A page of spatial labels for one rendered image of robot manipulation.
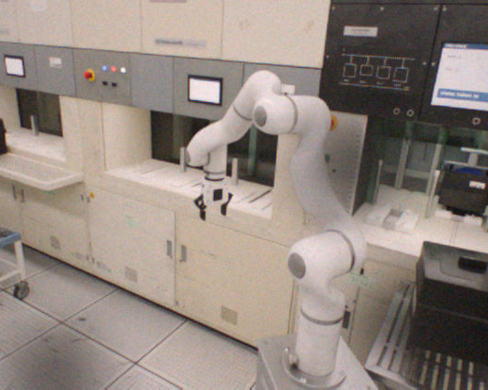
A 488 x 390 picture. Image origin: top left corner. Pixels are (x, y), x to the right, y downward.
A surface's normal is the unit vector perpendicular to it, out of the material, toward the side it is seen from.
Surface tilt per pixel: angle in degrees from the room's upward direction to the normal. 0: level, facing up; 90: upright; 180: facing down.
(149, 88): 90
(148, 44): 90
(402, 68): 90
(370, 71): 90
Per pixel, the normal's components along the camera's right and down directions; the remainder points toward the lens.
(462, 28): -0.50, 0.27
